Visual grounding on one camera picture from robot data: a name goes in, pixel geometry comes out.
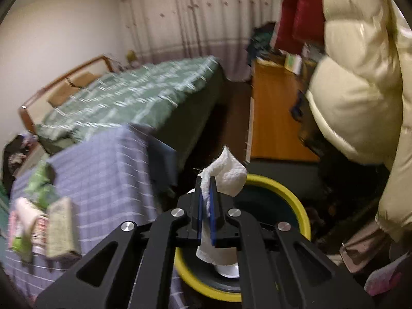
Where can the white green box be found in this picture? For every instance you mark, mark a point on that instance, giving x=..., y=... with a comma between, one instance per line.
x=293, y=62

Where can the mauve cloth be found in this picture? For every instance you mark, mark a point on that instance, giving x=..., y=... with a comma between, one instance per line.
x=363, y=247

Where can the green snack packet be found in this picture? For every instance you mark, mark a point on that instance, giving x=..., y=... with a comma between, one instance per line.
x=40, y=183

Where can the clothes heap on nightstand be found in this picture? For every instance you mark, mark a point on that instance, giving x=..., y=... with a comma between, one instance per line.
x=17, y=157

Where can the pink cloth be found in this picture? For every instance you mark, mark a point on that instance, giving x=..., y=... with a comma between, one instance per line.
x=386, y=278

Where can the brown rectangular box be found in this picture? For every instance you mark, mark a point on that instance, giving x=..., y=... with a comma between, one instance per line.
x=62, y=228

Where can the blue checked tablecloth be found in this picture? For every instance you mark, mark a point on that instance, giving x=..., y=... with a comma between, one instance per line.
x=106, y=180

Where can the pale pink curtain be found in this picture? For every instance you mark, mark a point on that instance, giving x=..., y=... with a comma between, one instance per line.
x=193, y=19

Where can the yellow-rimmed trash bin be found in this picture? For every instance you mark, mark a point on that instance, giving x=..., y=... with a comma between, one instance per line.
x=291, y=201

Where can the wooden cabinet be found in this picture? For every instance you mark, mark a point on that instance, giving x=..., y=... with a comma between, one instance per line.
x=276, y=112

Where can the cream puffer jacket person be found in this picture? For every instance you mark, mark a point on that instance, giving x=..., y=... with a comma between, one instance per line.
x=357, y=80

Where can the pink white packet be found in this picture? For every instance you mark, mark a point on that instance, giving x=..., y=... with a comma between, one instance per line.
x=24, y=215

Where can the green checked quilt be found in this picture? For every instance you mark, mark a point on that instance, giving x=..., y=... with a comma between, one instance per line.
x=135, y=93

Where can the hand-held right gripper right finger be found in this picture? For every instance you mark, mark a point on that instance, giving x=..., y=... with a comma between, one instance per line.
x=212, y=222

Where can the white round item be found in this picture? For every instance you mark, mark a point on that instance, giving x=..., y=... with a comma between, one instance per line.
x=227, y=270

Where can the white paper towel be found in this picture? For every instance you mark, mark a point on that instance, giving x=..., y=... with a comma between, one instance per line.
x=230, y=173

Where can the brown pillow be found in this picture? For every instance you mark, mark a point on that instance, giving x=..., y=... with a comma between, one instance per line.
x=72, y=87

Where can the wooden bed headboard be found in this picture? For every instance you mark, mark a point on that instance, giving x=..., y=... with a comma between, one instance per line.
x=41, y=91

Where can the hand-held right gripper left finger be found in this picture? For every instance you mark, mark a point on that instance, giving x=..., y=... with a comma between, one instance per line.
x=200, y=222

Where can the red white packet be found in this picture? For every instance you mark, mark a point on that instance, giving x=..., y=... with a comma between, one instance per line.
x=40, y=235

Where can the red garment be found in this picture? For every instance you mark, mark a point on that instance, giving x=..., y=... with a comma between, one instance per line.
x=302, y=9

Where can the dark clothes pile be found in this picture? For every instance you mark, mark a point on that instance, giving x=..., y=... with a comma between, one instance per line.
x=260, y=43

